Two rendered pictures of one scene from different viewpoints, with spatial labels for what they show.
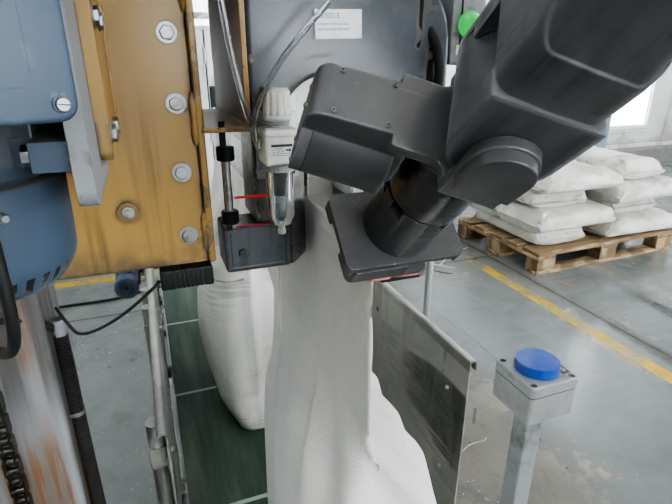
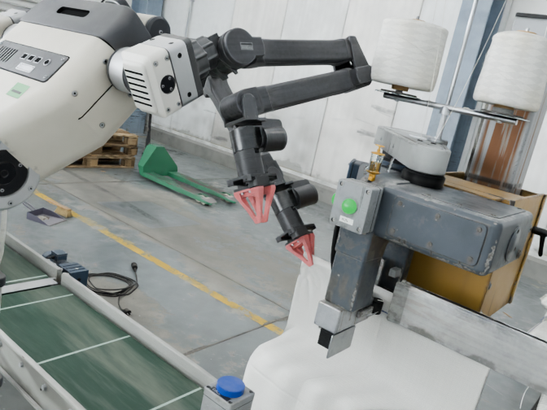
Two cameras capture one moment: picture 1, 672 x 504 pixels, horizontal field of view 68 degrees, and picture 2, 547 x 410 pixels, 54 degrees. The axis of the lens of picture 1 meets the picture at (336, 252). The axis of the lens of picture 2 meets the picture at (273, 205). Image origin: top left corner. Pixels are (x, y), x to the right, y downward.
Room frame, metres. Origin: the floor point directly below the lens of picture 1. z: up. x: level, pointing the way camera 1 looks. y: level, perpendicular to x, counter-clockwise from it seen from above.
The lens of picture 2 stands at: (1.45, -0.82, 1.49)
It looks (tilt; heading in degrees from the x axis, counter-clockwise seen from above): 13 degrees down; 147
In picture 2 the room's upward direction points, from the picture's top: 12 degrees clockwise
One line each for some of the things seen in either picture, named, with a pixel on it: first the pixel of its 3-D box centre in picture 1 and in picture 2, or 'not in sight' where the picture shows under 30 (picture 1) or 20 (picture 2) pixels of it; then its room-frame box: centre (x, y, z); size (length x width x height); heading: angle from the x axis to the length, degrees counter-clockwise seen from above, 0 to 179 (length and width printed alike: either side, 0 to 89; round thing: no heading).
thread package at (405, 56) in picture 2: not in sight; (408, 55); (0.42, 0.15, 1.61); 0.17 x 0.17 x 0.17
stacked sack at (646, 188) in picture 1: (625, 185); not in sight; (3.36, -1.98, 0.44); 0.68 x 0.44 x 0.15; 111
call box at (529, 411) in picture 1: (533, 385); (227, 401); (0.60, -0.28, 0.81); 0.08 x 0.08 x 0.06; 21
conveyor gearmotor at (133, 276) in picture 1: (131, 273); not in sight; (2.05, 0.91, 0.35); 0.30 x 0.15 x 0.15; 21
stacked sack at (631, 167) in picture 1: (605, 161); not in sight; (3.57, -1.93, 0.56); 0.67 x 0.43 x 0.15; 21
